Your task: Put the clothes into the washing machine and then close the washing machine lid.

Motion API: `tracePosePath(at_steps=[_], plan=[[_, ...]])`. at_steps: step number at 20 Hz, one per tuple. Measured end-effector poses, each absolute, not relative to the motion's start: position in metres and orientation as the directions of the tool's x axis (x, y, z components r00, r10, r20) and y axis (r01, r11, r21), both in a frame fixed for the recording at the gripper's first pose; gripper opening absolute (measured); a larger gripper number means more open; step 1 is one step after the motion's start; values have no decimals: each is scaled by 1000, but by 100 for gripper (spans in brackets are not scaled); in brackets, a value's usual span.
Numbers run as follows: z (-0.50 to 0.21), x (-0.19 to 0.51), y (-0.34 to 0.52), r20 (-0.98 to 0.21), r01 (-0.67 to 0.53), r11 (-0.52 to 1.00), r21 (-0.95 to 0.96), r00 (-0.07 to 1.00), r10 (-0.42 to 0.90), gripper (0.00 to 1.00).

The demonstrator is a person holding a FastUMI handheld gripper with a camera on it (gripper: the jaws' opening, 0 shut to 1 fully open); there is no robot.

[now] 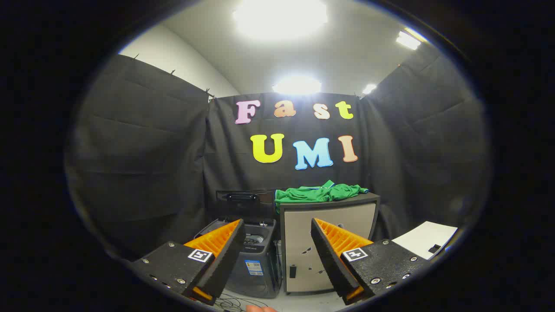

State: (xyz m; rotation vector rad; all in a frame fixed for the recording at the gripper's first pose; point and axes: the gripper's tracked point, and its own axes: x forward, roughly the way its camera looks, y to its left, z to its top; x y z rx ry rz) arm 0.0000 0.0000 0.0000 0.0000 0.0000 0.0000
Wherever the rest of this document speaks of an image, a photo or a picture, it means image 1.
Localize green polo shirt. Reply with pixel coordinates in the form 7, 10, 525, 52
274, 180, 369, 213

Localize rectangular ceiling light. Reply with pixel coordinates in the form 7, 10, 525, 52
395, 30, 422, 50

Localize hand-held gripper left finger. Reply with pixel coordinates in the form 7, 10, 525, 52
129, 219, 246, 306

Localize black floor cables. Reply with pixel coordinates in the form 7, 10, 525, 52
215, 292, 269, 312

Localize large round ceiling light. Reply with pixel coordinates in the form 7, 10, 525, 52
233, 0, 329, 42

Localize dark grey washing machine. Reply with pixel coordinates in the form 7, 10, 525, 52
194, 218, 282, 299

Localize black backdrop cloth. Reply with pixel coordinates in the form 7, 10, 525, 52
65, 54, 490, 260

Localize beige cabinet with dark top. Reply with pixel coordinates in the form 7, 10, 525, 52
277, 193, 381, 295

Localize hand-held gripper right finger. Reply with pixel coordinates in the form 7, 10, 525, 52
310, 218, 431, 306

